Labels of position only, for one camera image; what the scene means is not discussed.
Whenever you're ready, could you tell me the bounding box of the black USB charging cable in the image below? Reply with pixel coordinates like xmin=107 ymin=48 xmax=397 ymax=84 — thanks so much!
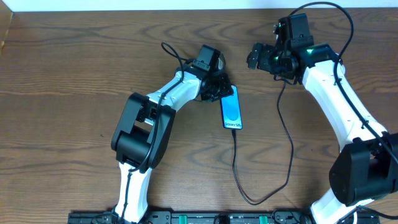
xmin=231 ymin=77 xmax=295 ymax=207

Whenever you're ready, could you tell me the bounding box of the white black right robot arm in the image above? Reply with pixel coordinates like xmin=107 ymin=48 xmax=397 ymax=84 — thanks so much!
xmin=247 ymin=14 xmax=397 ymax=223

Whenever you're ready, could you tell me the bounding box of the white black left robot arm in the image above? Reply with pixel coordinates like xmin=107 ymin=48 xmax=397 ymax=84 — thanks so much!
xmin=111 ymin=59 xmax=232 ymax=223

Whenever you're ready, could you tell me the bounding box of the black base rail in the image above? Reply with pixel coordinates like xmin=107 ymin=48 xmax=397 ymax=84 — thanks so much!
xmin=67 ymin=210 xmax=381 ymax=224

